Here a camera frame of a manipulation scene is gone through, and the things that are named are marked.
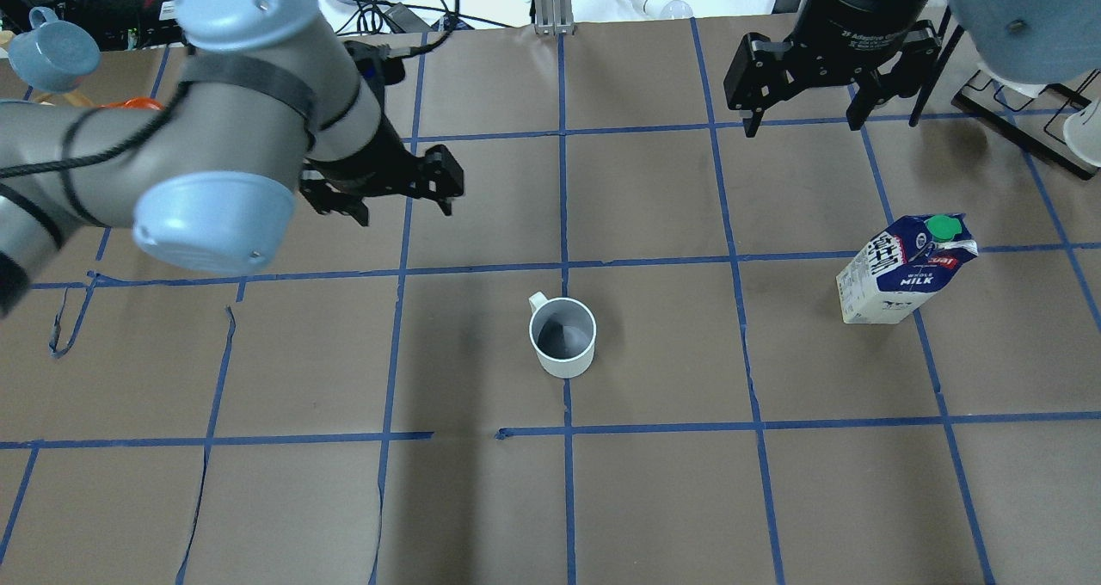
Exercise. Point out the white mug on rack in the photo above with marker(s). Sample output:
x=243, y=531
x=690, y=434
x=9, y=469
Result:
x=1081, y=133

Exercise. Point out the orange mug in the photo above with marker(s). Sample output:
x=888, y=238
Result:
x=141, y=102

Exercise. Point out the light bulb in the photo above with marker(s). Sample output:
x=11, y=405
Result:
x=662, y=9

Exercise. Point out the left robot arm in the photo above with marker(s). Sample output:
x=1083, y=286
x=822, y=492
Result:
x=209, y=182

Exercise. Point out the milk carton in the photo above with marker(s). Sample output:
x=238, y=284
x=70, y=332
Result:
x=903, y=266

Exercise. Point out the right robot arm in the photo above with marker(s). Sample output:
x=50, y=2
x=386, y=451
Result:
x=1023, y=41

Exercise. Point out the blue mug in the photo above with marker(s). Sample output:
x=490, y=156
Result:
x=55, y=56

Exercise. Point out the aluminium frame post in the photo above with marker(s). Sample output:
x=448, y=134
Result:
x=553, y=17

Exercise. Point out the white mug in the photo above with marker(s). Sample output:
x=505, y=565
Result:
x=563, y=333
x=1081, y=133

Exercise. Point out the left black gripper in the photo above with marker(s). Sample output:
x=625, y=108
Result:
x=368, y=169

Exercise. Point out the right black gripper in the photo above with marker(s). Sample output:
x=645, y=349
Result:
x=860, y=13

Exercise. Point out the black box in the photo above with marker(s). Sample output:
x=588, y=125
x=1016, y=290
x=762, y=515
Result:
x=121, y=25

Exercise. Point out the wooden mug tree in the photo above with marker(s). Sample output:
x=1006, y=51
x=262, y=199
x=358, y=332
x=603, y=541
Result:
x=74, y=98

